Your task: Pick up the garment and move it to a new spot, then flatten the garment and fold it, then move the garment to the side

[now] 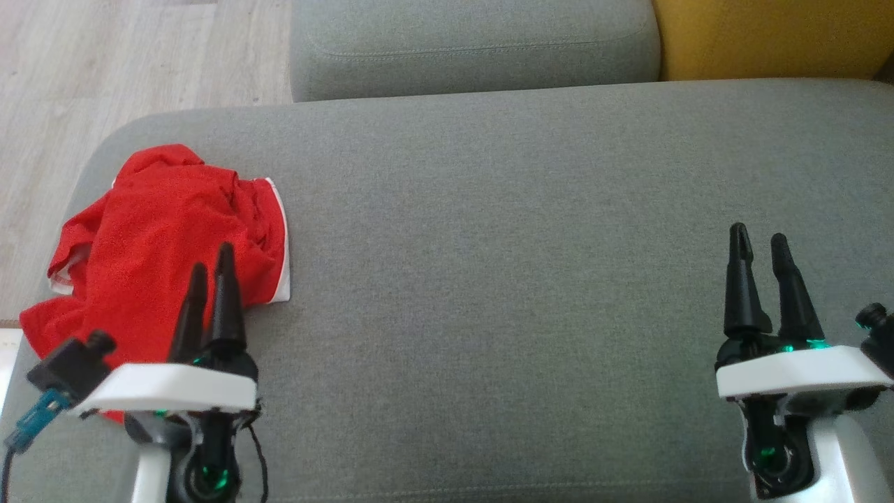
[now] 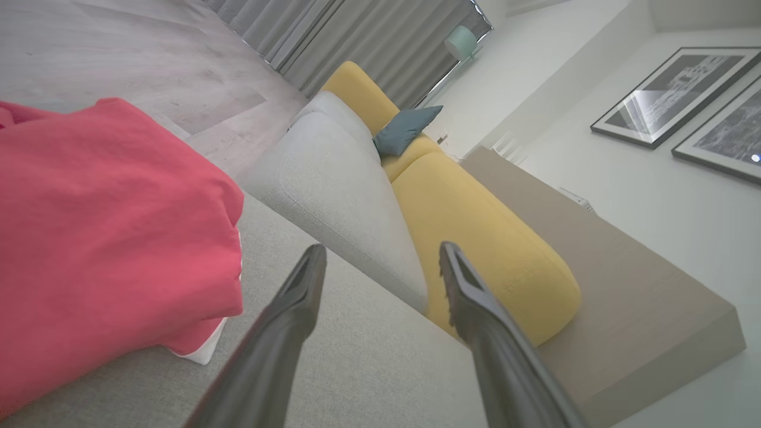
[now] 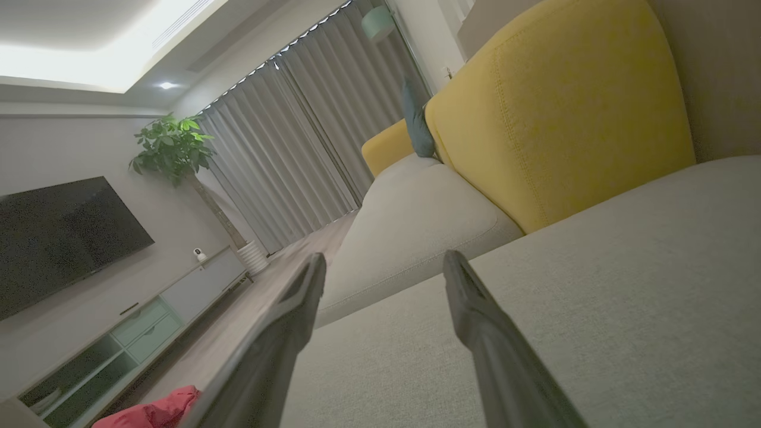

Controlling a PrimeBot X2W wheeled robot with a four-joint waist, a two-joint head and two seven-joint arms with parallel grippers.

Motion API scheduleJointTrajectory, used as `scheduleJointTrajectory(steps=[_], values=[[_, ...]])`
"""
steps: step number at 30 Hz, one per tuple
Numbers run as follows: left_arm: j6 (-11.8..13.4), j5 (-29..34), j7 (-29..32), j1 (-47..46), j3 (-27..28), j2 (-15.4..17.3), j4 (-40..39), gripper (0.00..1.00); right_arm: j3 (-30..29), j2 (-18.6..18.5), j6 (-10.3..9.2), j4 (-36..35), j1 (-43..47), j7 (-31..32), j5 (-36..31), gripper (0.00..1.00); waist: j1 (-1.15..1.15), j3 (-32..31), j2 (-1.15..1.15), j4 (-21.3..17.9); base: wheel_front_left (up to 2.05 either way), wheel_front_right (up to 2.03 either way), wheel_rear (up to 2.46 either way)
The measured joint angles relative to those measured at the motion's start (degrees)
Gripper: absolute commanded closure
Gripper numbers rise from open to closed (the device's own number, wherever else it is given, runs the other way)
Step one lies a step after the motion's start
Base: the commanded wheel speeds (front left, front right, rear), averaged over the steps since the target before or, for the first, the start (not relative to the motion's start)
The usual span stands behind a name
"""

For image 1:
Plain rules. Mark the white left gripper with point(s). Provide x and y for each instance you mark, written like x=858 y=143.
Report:
x=174 y=388

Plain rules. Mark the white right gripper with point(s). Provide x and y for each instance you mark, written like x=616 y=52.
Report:
x=796 y=370

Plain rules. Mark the red white-trimmed garment small logo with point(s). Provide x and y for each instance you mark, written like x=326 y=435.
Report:
x=154 y=237

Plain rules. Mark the white basket brown rim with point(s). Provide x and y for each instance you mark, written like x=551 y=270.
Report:
x=8 y=363

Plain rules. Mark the yellow sofa back cushion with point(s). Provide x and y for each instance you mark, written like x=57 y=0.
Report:
x=768 y=38

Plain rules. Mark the large grey sofa chaise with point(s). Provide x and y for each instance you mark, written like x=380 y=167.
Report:
x=489 y=279

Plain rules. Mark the grey sofa seat cushion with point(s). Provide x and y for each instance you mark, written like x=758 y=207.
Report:
x=475 y=49

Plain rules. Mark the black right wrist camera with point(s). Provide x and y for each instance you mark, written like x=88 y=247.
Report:
x=878 y=335

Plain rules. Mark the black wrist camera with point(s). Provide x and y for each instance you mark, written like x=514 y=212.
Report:
x=878 y=335
x=70 y=363

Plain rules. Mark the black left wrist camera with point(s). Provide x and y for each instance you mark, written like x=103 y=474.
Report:
x=70 y=363

